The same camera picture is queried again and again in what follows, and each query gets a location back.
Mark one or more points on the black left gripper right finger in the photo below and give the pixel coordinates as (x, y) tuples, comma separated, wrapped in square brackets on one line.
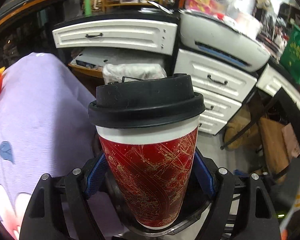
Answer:
[(240, 206)]

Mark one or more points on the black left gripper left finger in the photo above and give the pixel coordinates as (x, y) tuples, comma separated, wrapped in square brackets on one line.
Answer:
[(44, 217)]

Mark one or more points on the red paper coffee cup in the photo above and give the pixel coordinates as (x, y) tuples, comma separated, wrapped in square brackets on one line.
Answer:
[(148, 130)]

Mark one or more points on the white trash bag bin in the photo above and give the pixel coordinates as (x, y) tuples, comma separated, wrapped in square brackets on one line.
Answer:
[(133, 71)]

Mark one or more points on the lavender floral tablecloth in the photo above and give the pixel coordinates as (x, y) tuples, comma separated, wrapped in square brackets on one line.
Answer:
[(44, 128)]

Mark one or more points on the white drawer cabinet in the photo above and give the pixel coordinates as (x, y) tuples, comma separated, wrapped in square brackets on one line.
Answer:
[(224, 85)]

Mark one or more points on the green shopping bag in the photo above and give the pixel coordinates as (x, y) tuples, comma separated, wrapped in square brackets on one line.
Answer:
[(290, 58)]

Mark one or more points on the white printer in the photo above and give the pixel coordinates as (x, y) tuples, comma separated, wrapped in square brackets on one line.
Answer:
[(211, 36)]

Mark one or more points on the green water bottle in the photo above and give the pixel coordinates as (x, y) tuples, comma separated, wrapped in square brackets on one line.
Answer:
[(87, 8)]

